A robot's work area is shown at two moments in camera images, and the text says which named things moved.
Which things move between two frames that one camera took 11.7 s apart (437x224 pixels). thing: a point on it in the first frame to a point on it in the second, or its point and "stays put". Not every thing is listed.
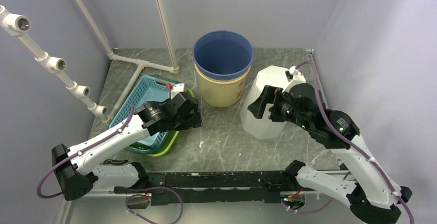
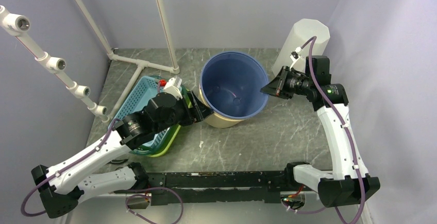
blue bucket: x=223 y=54 to x=230 y=84
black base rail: x=200 y=188 stays put
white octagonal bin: x=263 y=128 to x=302 y=31
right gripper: x=270 y=94 to x=276 y=86
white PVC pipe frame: x=18 y=24 stays put
